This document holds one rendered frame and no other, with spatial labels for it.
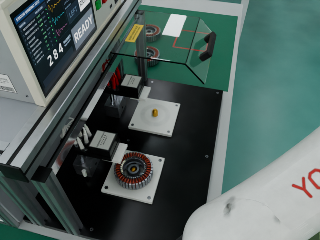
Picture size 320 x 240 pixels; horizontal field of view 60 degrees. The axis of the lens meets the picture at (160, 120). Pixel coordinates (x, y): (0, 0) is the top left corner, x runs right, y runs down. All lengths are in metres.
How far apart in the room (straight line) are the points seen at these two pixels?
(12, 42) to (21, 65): 0.04
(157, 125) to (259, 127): 1.23
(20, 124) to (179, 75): 0.77
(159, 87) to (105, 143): 0.44
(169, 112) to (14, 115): 0.55
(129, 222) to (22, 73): 0.46
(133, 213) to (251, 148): 1.28
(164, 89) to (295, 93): 1.52
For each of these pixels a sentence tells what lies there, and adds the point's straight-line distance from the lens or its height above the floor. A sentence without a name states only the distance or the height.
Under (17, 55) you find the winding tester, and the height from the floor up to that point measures 1.23.
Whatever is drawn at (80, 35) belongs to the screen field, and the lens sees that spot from 0.67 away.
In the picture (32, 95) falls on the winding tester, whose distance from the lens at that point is 0.57.
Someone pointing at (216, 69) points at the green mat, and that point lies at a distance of 1.23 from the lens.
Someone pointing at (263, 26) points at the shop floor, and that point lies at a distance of 3.17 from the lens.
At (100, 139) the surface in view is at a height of 0.92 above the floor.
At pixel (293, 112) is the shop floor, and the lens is 2.27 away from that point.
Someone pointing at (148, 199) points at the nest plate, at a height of 0.78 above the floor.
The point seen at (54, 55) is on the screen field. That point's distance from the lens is 0.58.
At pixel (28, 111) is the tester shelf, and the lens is 0.59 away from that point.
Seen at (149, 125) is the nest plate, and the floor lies 0.78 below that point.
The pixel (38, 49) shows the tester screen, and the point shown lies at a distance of 0.54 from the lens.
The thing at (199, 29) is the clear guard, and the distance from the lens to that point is 0.88.
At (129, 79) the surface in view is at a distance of 0.90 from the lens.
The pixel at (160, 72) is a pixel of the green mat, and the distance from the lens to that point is 1.19.
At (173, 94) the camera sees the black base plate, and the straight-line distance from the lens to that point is 1.06.
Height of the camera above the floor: 1.50
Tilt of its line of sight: 49 degrees down
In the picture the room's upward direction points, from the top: straight up
